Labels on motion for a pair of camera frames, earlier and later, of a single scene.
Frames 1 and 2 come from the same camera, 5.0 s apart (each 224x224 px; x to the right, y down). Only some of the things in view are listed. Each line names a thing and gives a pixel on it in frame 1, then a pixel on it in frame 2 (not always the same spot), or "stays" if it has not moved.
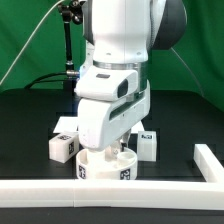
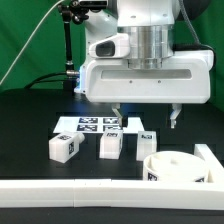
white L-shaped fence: x=123 y=194 stays
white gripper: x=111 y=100 to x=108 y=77
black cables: x=37 y=80 stays
